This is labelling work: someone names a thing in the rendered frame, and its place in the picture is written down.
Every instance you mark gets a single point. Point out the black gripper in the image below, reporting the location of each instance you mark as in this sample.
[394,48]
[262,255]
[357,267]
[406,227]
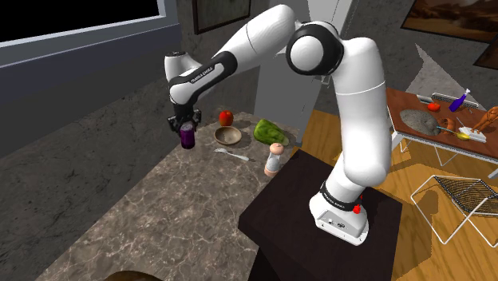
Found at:
[184,113]

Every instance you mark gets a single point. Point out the purple can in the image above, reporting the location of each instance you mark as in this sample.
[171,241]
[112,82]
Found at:
[187,137]

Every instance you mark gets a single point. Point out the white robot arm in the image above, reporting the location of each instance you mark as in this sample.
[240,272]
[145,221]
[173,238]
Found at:
[362,116]

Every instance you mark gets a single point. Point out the red apple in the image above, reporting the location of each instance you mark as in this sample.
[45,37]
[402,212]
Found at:
[226,118]

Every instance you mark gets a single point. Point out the wooden bowl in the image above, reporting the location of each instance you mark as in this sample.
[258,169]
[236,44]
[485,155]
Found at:
[227,136]

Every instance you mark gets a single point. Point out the silver fork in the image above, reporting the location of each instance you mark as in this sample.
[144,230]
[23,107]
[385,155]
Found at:
[233,154]

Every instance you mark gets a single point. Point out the green lettuce head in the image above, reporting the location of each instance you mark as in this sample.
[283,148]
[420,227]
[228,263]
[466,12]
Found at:
[268,131]

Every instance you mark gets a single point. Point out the grey framed window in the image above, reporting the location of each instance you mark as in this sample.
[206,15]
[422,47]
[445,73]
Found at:
[77,19]

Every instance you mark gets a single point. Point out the dark robot stand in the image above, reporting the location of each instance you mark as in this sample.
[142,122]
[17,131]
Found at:
[295,218]

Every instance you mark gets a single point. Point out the brown round object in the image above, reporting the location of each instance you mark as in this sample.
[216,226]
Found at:
[132,276]

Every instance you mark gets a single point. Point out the brown table with white legs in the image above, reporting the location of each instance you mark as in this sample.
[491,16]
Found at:
[404,103]

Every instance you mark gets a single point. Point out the dark framed wall picture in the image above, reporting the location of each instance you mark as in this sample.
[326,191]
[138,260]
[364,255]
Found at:
[221,13]

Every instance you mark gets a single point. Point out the brown landscape wall picture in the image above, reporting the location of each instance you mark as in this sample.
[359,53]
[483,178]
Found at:
[451,17]

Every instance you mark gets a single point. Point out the small dark wall picture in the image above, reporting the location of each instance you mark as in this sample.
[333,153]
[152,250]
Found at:
[489,56]

